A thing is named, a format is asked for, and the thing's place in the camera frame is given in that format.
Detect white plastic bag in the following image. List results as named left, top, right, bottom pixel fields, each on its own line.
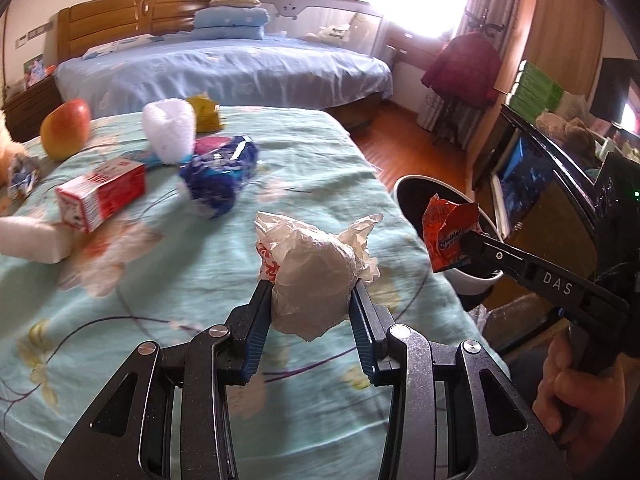
left=254, top=211, right=383, bottom=341

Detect red Ovaltine snack wrapper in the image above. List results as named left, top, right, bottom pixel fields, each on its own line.
left=422, top=194, right=482, bottom=272

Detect blue Tempo tissue pack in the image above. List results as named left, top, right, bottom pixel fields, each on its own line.
left=179, top=136, right=259, bottom=219

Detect pink jelly pouch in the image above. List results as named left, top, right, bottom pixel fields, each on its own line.
left=194, top=134, right=232, bottom=155

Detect red white carton box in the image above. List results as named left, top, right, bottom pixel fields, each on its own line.
left=55, top=157, right=145, bottom=233

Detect white black trash bin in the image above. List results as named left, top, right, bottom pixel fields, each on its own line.
left=393, top=174, right=502, bottom=306

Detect person's right hand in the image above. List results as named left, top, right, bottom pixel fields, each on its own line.
left=533, top=333, right=639, bottom=479

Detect black television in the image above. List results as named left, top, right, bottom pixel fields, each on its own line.
left=485, top=106, right=597, bottom=278

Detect floral teal bed sheet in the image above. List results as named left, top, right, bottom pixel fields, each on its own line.
left=1, top=106, right=480, bottom=479

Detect brown plush toy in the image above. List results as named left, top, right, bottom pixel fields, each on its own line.
left=535, top=112, right=600, bottom=169

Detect yellow crumpled wrapper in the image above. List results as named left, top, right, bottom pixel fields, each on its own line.
left=186, top=93, right=224, bottom=133

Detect white foam fruit net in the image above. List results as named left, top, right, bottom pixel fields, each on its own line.
left=142, top=99, right=196, bottom=165

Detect white tissue pack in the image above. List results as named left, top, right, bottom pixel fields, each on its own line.
left=0, top=216, right=75, bottom=264

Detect green stacked boxes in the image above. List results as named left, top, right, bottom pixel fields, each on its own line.
left=506, top=60, right=564, bottom=124

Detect blue quilted bed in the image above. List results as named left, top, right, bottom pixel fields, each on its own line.
left=54, top=37, right=393, bottom=117

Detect red yellow apple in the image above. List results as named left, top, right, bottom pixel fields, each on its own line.
left=40, top=99, right=91, bottom=162

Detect blue white crumpled wrapper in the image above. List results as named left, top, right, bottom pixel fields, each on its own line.
left=8, top=154, right=40, bottom=200

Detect red hanging jacket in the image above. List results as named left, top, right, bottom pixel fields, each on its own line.
left=421, top=32, right=501, bottom=110

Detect cream teddy bear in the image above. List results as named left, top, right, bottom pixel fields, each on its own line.
left=0, top=110, right=28, bottom=185

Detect dark wooden nightstand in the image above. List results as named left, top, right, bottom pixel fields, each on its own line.
left=3, top=76, right=63, bottom=142

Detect blue folded pillows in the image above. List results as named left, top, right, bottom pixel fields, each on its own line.
left=193, top=0, right=270, bottom=40

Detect wooden headboard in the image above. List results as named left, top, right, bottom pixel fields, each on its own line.
left=56, top=0, right=210, bottom=62

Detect framed photo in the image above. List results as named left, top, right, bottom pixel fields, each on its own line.
left=23, top=54, right=47, bottom=88

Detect grey bed guard rail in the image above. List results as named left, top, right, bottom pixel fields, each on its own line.
left=259, top=0, right=387, bottom=58

